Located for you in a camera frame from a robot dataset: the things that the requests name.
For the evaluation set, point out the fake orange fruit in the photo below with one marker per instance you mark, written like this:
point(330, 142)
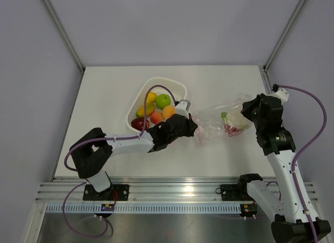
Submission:
point(168, 111)

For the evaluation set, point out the fake dark red apple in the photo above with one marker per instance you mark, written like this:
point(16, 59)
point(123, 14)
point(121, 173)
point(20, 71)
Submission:
point(140, 124)

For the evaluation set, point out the right aluminium frame post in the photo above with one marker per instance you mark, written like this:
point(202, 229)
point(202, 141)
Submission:
point(292, 20)

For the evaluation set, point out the white slotted cable duct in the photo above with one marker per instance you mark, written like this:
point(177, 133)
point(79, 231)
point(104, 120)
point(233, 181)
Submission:
point(145, 208)

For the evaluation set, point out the left aluminium frame post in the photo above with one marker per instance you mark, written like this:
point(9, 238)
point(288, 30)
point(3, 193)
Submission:
point(51, 11)

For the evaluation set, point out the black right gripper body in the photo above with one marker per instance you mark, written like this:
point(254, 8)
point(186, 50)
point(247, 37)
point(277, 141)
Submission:
point(251, 112)

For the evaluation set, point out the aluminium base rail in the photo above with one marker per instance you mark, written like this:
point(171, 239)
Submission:
point(145, 190)

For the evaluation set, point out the fake green apple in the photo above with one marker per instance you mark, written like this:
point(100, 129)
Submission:
point(162, 101)

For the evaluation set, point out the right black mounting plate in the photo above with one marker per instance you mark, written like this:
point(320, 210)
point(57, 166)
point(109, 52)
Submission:
point(233, 192)

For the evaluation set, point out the aluminium frame post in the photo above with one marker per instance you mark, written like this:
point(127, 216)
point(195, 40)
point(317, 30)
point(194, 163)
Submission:
point(51, 11)
point(292, 20)

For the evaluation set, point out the fake peach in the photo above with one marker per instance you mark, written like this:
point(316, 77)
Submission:
point(156, 117)

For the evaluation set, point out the fake yellow pear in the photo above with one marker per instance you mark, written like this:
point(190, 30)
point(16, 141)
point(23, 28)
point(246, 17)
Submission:
point(151, 98)

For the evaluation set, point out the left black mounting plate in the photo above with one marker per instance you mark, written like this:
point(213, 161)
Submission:
point(120, 192)

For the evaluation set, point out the fake mango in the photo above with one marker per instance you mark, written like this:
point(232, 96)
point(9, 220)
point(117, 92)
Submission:
point(148, 110)

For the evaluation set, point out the clear zip top bag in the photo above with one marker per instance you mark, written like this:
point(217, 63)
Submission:
point(210, 125)

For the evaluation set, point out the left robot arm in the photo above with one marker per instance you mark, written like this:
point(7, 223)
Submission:
point(92, 152)

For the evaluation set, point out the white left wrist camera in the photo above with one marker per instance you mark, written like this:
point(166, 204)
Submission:
point(182, 107)

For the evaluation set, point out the black mounting plate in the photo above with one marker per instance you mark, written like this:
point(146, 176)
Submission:
point(233, 192)
point(120, 192)

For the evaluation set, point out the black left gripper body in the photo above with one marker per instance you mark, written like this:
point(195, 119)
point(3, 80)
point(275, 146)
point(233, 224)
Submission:
point(183, 132)

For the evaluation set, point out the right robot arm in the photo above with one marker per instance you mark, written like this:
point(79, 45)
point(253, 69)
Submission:
point(293, 218)

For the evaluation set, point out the fake red grapes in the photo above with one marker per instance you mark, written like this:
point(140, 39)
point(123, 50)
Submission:
point(232, 131)

